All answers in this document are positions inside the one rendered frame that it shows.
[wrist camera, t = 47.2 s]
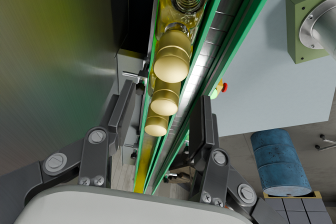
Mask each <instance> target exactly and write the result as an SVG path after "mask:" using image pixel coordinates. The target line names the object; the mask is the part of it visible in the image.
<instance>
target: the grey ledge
mask: <svg viewBox="0 0 336 224"><path fill-rule="evenodd" d="M147 56H148V55H147V54H144V53H139V52H135V51H130V50H126V49H121V48H120V49H119V50H118V52H117V70H118V89H119V95H120V93H121V91H122V88H123V86H124V83H125V81H126V79H127V80H132V81H133V82H134V83H136V84H138V82H137V80H138V79H137V78H134V77H129V76H125V75H123V71H126V72H130V73H135V74H139V71H140V70H141V71H142V70H143V60H144V57H147ZM142 101H143V95H137V94H135V107H134V111H133V114H132V117H131V121H130V124H129V127H128V131H127V134H126V137H125V141H124V144H123V146H121V147H120V148H121V164H122V166H123V164H127V165H133V166H135V163H136V160H135V159H131V154H132V153H133V151H134V150H133V148H132V147H127V146H124V145H125V144H129V145H134V143H136V139H137V137H136V135H137V132H139V128H140V119H141V110H142Z"/></svg>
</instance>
